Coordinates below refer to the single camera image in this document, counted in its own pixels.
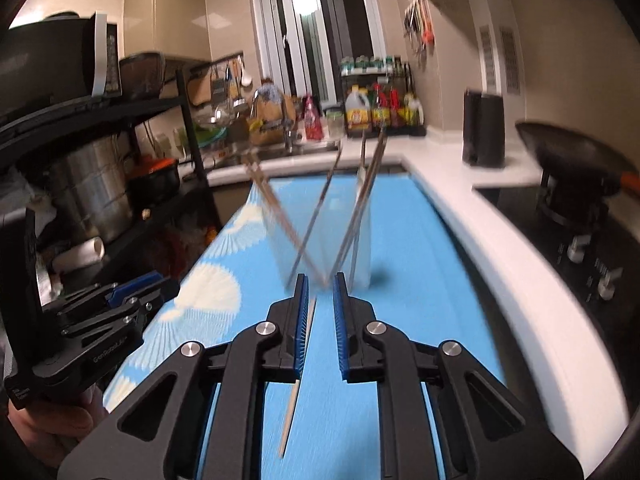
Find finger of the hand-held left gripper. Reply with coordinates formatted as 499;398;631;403
61;278;182;348
56;271;170;323

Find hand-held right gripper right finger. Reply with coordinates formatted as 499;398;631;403
332;271;586;480

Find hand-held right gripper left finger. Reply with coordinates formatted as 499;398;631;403
57;272;310;480

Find clear plastic utensil container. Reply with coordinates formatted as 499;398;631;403
257;180;373;288

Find person's left hand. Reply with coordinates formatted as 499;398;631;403
7;385;108;471

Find white roll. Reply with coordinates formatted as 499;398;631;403
52;237;106;273

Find blue shell-print mat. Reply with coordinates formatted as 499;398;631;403
102;172;506;480

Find large steel pot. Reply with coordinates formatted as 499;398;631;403
42;137;136;246

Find dark pot orange rim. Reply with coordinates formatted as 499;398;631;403
129;157;182;201

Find black metal shelf rack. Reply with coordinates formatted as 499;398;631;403
0;57;223;291

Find green plastic basin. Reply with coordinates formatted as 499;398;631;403
195;122;228;146

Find black gas stove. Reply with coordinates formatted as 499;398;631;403
472;180;640;321

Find hanging wooden board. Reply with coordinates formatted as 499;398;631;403
187;72;213;108

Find glass jar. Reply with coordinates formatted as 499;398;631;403
324;105;346;138

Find red refill pouch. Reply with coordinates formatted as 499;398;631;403
302;95;323;141

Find black bowl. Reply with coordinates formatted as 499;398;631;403
119;51;166;101

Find white jug yellow label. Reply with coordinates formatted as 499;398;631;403
346;87;372;133

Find wooden cutting board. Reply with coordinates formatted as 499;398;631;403
250;85;296;146

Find red-label sauce bottle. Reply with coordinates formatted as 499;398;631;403
390;87;406;128
371;85;391;131

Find yellow oil bottle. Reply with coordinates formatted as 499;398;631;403
404;92;425;126

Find black microwave oven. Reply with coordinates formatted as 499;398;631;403
0;12;123;128

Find silver stove knob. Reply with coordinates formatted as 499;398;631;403
595;269;625;302
562;235;591;265

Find black electric kettle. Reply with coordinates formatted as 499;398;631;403
462;89;506;168

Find row of spice jars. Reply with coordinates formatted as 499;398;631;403
341;55;403;72

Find white framed glass door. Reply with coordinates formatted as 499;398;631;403
250;0;388;106

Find hanging metal kitchen tools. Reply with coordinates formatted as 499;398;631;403
404;0;426;58

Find black wire spice rack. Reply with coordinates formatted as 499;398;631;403
340;55;427;138

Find black wok orange handle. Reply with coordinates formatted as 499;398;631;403
515;120;640;198

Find white wall vent grille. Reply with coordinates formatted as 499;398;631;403
498;25;519;96
479;25;497;92

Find orange-handled scissors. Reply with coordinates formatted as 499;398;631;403
421;0;436;46

